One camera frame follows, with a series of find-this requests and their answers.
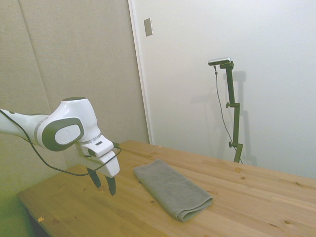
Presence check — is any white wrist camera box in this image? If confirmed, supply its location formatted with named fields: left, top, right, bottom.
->
left=81, top=138, right=115, bottom=158

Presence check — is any grey wall switch plate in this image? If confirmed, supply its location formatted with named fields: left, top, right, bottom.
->
left=144, top=17, right=154, bottom=37

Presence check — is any dark camera stand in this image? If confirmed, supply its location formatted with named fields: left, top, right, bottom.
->
left=219, top=61, right=244, bottom=163

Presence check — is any white door frame trim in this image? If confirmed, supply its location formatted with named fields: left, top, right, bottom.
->
left=127, top=0, right=154, bottom=145

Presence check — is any silver exterior camera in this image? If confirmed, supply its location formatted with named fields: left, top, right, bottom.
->
left=208, top=57, right=233, bottom=66

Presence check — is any grey terry towel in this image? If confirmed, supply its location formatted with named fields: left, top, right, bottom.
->
left=133, top=159, right=213, bottom=222

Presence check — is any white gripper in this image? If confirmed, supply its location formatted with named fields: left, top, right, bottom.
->
left=79, top=144, right=120, bottom=197

